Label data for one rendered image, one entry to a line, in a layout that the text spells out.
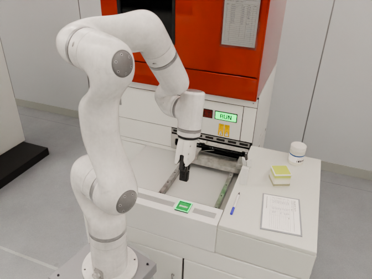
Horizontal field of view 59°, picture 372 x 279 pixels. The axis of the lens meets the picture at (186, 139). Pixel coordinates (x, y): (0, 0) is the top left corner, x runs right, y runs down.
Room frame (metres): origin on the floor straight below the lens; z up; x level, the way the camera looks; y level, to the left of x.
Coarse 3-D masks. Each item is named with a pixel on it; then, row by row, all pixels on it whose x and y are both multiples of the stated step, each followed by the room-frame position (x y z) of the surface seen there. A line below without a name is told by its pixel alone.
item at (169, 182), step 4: (176, 168) 1.42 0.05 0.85; (176, 172) 1.39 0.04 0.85; (172, 176) 1.35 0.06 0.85; (176, 176) 1.38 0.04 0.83; (168, 180) 1.31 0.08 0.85; (172, 180) 1.33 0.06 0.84; (164, 184) 1.28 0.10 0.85; (168, 184) 1.28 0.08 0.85; (164, 188) 1.25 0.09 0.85; (168, 188) 1.28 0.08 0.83; (160, 192) 1.22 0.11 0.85; (164, 192) 1.24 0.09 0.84
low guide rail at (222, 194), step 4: (228, 176) 1.36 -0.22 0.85; (232, 176) 1.38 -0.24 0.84; (228, 180) 1.33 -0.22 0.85; (224, 184) 1.30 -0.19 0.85; (228, 184) 1.30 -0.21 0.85; (224, 188) 1.27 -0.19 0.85; (228, 188) 1.30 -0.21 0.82; (224, 192) 1.24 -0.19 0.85; (220, 196) 1.21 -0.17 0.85; (224, 196) 1.23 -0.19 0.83; (220, 200) 1.17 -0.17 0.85; (216, 204) 1.15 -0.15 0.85; (220, 204) 1.16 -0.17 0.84
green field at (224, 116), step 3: (216, 114) 1.55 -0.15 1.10; (219, 114) 1.55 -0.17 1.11; (222, 114) 1.54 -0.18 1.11; (225, 114) 1.54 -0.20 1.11; (228, 114) 1.53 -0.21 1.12; (231, 114) 1.53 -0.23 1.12; (216, 117) 1.55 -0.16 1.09; (219, 117) 1.55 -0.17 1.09; (222, 117) 1.54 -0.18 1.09; (225, 117) 1.54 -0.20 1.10; (228, 117) 1.53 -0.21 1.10; (231, 117) 1.52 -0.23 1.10; (234, 117) 1.52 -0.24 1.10; (228, 120) 1.53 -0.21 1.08; (231, 120) 1.52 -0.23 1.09; (234, 120) 1.52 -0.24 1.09
